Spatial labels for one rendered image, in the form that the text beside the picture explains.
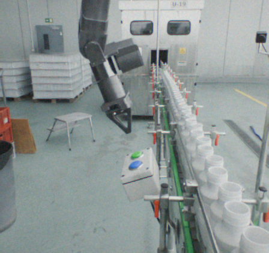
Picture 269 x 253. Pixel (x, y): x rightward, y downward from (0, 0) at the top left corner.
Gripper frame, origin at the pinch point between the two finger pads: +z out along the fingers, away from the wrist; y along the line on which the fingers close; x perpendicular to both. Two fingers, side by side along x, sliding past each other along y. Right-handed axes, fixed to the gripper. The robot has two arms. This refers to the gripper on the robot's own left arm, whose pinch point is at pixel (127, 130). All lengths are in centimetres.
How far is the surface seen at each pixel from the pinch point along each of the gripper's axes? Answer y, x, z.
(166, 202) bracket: -16.3, -5.3, 13.5
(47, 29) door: 957, 337, -201
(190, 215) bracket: -15.9, -9.2, 18.3
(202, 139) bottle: 1.3, -17.7, 9.3
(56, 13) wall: 961, 282, -241
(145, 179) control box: -10.1, -1.5, 9.9
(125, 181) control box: -10.1, 3.1, 8.9
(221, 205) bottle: -25.0, -15.5, 10.9
